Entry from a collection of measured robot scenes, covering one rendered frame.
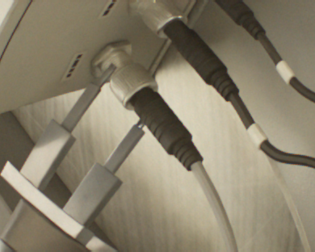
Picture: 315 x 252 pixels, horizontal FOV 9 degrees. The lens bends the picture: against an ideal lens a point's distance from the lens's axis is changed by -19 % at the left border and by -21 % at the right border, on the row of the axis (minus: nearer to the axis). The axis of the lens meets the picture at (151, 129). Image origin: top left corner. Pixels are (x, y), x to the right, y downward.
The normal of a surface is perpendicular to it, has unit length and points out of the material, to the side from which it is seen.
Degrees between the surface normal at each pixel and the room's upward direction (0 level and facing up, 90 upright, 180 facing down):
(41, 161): 62
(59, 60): 132
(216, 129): 90
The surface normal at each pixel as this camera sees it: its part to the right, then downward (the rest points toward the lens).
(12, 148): 0.32, -0.76
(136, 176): -0.74, 0.17
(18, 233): -0.33, -0.32
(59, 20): 0.55, 0.70
